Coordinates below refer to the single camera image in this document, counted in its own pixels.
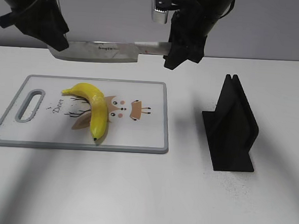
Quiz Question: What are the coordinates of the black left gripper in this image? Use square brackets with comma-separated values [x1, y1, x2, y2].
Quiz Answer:
[0, 0, 69, 51]

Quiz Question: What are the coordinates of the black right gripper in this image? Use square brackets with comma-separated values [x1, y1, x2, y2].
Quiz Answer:
[151, 0, 236, 69]

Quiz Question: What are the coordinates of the white-handled kitchen knife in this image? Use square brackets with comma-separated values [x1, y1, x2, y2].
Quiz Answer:
[48, 41, 171, 63]

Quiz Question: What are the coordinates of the yellow plastic banana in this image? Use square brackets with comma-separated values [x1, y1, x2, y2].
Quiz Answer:
[61, 83, 108, 141]

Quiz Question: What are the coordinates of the white grey-rimmed cutting board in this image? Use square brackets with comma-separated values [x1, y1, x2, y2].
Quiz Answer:
[0, 75, 168, 154]

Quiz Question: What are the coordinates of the black knife stand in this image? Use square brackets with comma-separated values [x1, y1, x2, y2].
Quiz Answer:
[202, 74, 258, 172]

